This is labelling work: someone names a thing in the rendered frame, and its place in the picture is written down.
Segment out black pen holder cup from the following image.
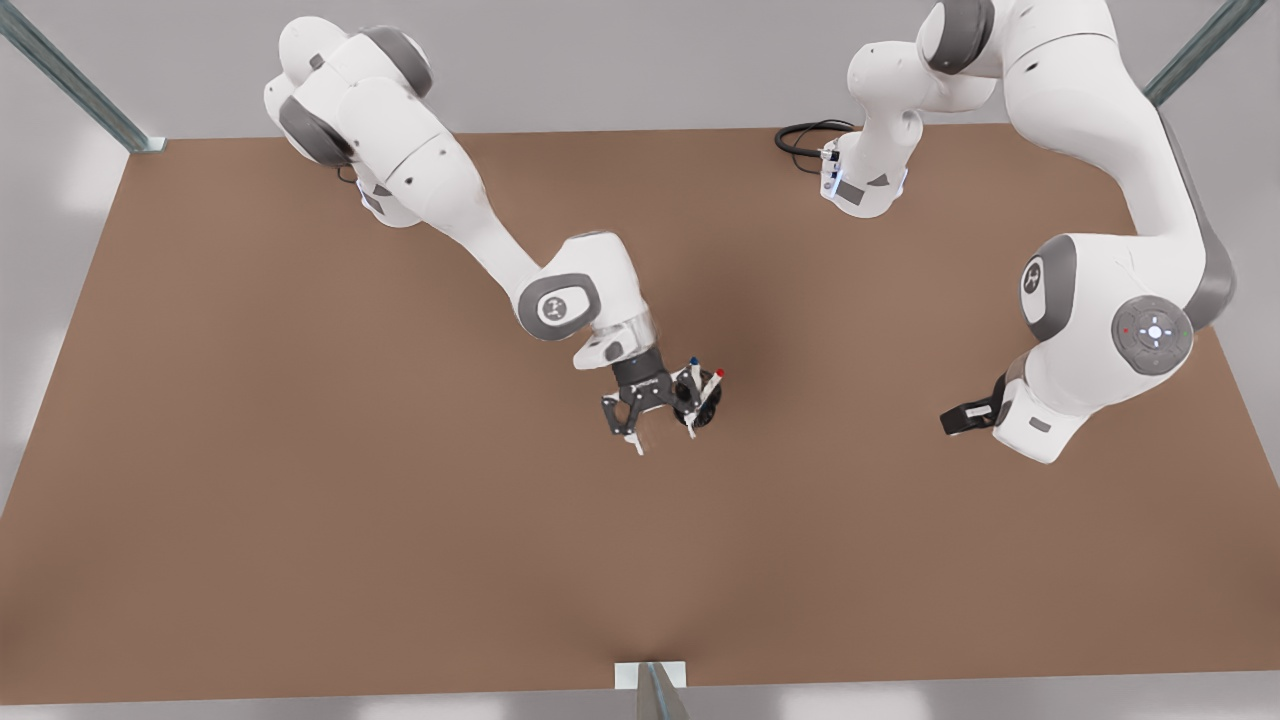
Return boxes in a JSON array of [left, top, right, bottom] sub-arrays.
[[672, 366, 723, 432]]

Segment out silver frame post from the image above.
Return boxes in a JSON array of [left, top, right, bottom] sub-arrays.
[[1144, 0, 1268, 108], [614, 660, 692, 720], [0, 0, 167, 154]]

